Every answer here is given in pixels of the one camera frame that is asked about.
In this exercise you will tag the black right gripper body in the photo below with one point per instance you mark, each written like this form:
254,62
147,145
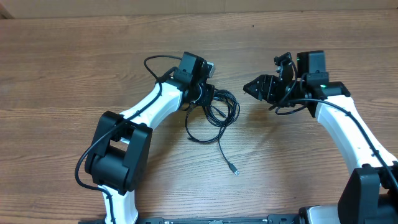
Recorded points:
287,93

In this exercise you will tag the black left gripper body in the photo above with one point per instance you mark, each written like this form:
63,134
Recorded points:
201,94

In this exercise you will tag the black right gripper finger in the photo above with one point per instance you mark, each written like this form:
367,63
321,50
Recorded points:
261,84
270,96

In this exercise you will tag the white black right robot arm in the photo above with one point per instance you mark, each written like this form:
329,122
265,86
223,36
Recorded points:
370,195

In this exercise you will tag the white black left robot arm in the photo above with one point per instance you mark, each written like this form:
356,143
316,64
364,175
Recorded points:
117,157

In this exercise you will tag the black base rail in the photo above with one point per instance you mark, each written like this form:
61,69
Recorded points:
217,220

